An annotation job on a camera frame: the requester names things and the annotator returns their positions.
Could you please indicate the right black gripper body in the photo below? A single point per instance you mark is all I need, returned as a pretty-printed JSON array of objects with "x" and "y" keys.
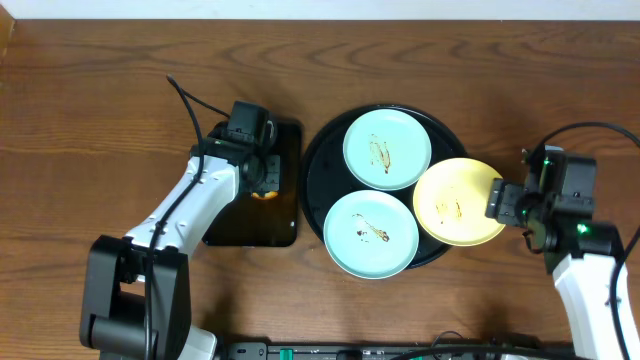
[{"x": 512, "y": 206}]

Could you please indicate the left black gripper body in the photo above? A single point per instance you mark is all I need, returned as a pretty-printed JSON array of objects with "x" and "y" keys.
[{"x": 270, "y": 176}]

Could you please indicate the yellow plate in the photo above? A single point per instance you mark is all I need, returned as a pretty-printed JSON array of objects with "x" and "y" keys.
[{"x": 450, "y": 201}]

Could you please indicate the light blue plate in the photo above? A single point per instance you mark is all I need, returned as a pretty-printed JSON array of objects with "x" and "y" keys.
[
  {"x": 371, "y": 234},
  {"x": 387, "y": 149}
]

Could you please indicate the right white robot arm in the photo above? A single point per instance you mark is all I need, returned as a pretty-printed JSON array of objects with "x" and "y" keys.
[{"x": 585, "y": 258}]

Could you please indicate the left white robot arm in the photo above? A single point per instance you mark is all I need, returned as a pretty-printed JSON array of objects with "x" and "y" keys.
[{"x": 137, "y": 298}]

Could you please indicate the rectangular black water tray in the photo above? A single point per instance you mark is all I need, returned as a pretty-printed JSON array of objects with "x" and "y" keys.
[{"x": 253, "y": 221}]

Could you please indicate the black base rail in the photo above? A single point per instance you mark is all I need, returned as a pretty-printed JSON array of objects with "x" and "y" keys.
[{"x": 292, "y": 351}]

